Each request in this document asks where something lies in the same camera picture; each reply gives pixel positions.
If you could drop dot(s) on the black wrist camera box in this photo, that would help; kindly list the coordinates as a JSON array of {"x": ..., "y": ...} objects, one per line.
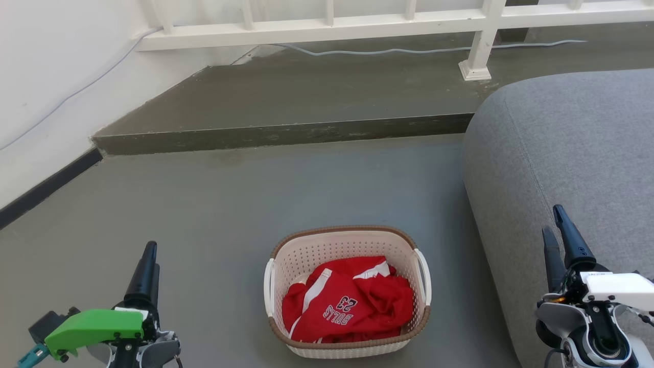
[{"x": 48, "y": 322}]

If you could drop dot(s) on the white wooden railing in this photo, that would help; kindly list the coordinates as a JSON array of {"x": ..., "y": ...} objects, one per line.
[{"x": 306, "y": 33}]

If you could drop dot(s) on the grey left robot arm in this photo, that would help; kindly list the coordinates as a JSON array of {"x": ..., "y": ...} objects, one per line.
[{"x": 153, "y": 352}]

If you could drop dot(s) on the red Bulls jersey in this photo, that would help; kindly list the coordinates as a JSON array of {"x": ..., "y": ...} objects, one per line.
[{"x": 357, "y": 296}]

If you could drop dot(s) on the grey fabric sofa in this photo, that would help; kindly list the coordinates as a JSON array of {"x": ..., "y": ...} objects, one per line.
[{"x": 562, "y": 153}]

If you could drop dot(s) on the cream perforated laundry basket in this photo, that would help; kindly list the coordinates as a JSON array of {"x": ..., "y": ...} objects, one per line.
[{"x": 347, "y": 243}]

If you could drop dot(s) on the teal plastic connector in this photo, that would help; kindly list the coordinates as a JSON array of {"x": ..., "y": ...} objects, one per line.
[{"x": 33, "y": 356}]

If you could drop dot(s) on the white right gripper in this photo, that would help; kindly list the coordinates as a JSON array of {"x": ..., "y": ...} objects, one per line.
[{"x": 618, "y": 289}]

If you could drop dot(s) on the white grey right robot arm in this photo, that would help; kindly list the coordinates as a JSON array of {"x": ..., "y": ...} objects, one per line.
[{"x": 587, "y": 337}]

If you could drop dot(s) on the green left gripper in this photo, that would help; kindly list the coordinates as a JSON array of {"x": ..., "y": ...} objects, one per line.
[{"x": 97, "y": 324}]

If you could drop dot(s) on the black baseboard strip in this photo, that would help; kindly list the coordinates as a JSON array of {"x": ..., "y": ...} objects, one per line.
[{"x": 51, "y": 186}]

